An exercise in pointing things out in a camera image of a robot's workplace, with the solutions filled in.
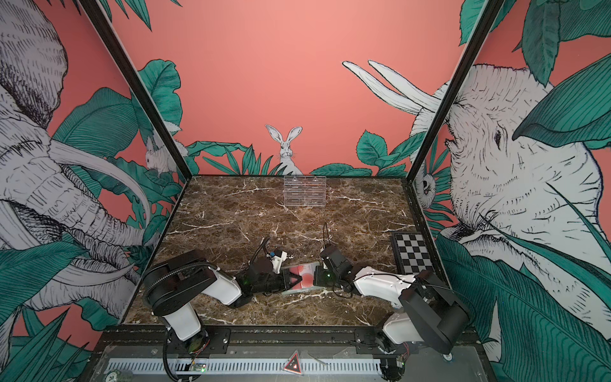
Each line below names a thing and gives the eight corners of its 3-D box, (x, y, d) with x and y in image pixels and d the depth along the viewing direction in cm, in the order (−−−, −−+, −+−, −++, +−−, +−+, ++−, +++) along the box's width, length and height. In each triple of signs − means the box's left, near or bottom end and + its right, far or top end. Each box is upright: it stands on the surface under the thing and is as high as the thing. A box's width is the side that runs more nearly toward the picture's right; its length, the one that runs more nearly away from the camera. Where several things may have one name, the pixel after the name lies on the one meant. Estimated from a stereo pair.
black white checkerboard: (398, 274, 91) (401, 270, 88) (389, 236, 102) (392, 231, 99) (431, 274, 91) (435, 270, 88) (418, 237, 102) (422, 232, 99)
